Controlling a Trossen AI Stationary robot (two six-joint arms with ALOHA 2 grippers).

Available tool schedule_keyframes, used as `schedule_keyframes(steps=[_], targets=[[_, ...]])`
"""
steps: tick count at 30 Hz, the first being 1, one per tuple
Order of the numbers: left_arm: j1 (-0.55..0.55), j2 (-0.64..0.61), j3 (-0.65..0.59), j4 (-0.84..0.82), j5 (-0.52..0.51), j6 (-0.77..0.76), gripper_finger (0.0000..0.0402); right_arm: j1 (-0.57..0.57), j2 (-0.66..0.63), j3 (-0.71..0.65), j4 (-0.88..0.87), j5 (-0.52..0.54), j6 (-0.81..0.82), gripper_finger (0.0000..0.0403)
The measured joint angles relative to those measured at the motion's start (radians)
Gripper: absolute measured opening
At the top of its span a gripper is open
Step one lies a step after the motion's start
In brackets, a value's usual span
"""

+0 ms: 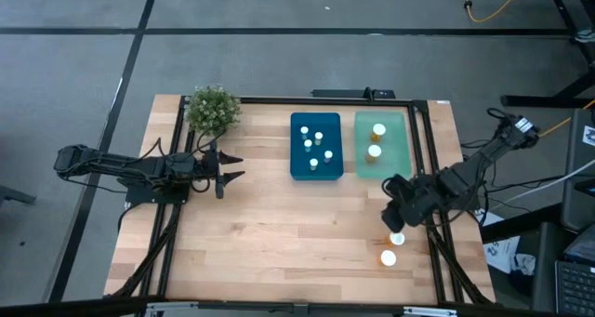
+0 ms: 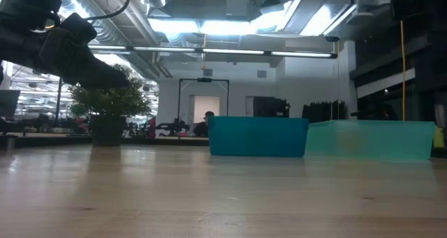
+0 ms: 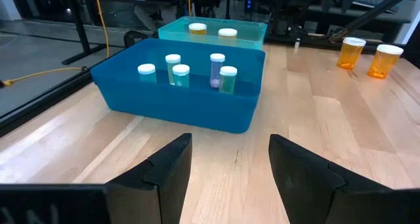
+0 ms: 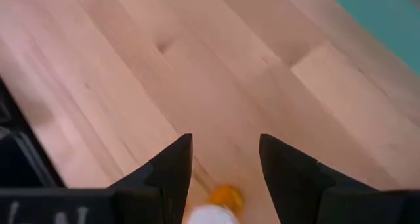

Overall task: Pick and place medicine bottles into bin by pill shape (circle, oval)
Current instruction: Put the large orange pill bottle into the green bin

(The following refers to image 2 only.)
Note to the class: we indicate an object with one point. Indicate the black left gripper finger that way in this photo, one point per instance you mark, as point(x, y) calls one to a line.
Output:
point(97, 77)

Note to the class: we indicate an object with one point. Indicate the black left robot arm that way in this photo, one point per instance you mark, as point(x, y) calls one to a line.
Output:
point(24, 4)

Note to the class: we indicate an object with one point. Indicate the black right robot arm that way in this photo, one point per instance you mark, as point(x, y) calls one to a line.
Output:
point(415, 4)

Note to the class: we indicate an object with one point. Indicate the black background robot arm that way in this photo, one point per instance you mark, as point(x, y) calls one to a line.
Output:
point(173, 128)

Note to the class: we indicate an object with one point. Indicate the blue plastic bin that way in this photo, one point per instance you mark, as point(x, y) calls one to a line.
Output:
point(258, 137)

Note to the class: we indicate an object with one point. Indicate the light green plastic bin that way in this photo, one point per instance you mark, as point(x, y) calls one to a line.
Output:
point(370, 140)

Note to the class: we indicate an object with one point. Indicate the green potted plant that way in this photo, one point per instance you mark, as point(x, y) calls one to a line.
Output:
point(108, 102)

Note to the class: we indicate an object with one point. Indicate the black monitor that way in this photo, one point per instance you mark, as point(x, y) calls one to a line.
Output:
point(8, 103)

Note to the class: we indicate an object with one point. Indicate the white door panel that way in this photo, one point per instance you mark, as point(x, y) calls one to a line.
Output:
point(206, 105)

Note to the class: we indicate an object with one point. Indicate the person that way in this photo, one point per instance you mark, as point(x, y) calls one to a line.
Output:
point(203, 127)

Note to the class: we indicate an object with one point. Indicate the long ceiling light bar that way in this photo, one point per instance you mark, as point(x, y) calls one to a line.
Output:
point(230, 51)

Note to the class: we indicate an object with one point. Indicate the black cabinet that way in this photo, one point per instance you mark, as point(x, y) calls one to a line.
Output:
point(270, 107)

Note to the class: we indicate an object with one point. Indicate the black equipment row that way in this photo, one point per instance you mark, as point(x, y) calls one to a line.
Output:
point(324, 112)

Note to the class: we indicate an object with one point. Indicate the yellow-green object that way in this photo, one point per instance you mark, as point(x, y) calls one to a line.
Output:
point(439, 137)

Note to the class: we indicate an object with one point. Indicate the black metal table frame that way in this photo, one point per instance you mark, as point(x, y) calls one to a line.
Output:
point(52, 141)

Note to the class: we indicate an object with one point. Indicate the black gantry frame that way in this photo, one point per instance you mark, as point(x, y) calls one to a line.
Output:
point(204, 80)

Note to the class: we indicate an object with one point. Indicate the black security camera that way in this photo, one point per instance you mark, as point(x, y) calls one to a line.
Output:
point(331, 39)

